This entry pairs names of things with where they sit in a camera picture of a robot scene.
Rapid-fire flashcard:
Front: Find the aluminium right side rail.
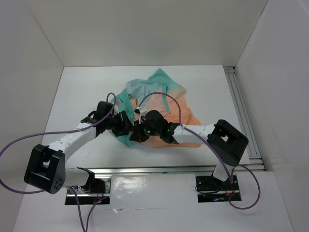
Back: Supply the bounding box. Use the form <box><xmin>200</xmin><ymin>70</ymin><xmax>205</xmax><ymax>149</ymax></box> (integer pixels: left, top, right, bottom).
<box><xmin>224</xmin><ymin>67</ymin><xmax>266</xmax><ymax>171</ymax></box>

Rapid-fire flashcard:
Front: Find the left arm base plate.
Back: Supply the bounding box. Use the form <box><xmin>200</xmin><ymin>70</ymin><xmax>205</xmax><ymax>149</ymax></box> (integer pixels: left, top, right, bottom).
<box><xmin>64</xmin><ymin>174</ymin><xmax>112</xmax><ymax>206</ymax></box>

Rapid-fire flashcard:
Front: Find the aluminium front table rail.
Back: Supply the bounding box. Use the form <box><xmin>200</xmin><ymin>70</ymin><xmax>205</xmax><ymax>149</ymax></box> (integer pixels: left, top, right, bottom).
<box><xmin>87</xmin><ymin>166</ymin><xmax>215</xmax><ymax>174</ymax></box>

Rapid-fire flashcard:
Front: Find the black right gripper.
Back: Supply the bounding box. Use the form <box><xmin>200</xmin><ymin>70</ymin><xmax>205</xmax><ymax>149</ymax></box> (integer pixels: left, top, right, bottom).
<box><xmin>130</xmin><ymin>117</ymin><xmax>161</xmax><ymax>143</ymax></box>

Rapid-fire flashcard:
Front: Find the teal and orange jacket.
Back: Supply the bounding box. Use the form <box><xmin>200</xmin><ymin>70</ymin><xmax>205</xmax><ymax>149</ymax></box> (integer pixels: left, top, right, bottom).
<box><xmin>108</xmin><ymin>68</ymin><xmax>202</xmax><ymax>149</ymax></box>

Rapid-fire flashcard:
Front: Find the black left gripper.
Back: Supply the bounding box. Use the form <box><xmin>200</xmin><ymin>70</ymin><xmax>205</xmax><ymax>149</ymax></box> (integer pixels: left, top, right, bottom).
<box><xmin>104</xmin><ymin>110</ymin><xmax>135</xmax><ymax>137</ymax></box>

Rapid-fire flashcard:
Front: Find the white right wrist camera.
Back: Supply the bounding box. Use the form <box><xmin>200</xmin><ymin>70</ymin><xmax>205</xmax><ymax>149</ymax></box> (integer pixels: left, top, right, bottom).
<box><xmin>134</xmin><ymin>106</ymin><xmax>148</xmax><ymax>116</ymax></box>

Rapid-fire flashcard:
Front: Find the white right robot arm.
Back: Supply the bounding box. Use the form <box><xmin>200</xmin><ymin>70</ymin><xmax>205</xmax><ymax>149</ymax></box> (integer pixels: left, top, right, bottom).
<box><xmin>130</xmin><ymin>110</ymin><xmax>249</xmax><ymax>189</ymax></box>

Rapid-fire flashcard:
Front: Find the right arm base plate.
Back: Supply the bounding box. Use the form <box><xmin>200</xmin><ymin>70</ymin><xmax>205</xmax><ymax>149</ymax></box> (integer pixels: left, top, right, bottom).
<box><xmin>195</xmin><ymin>175</ymin><xmax>241</xmax><ymax>203</ymax></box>

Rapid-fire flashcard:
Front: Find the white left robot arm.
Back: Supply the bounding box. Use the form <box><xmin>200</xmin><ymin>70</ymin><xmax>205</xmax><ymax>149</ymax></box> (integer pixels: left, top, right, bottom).
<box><xmin>24</xmin><ymin>101</ymin><xmax>134</xmax><ymax>194</ymax></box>

